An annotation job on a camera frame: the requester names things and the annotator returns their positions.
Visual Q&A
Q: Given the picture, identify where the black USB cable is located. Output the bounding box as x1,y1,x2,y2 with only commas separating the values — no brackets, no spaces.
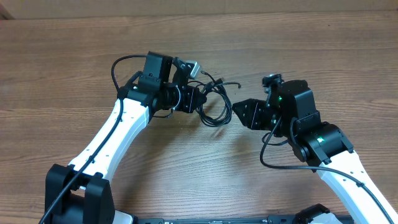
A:
186,70,243,128

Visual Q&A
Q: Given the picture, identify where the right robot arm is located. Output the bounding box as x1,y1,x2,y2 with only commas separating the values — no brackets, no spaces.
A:
233,77,397,223

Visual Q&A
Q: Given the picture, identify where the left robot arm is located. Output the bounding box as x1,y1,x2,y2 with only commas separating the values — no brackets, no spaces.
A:
40,52,206,224

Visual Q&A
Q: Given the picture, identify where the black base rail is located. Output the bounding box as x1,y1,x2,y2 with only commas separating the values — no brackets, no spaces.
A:
130,203,355,224

